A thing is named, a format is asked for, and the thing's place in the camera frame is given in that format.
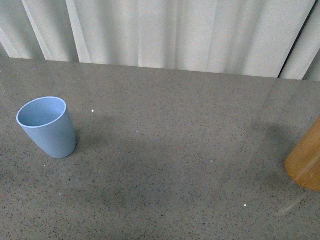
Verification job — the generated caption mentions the blue plastic cup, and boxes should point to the blue plastic cup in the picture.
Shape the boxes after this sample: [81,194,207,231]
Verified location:
[16,96,76,159]

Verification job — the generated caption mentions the white curtain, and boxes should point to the white curtain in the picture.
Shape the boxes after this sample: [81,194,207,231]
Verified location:
[0,0,320,81]

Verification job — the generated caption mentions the bamboo chopstick holder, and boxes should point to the bamboo chopstick holder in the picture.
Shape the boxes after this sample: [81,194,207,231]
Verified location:
[284,119,320,191]

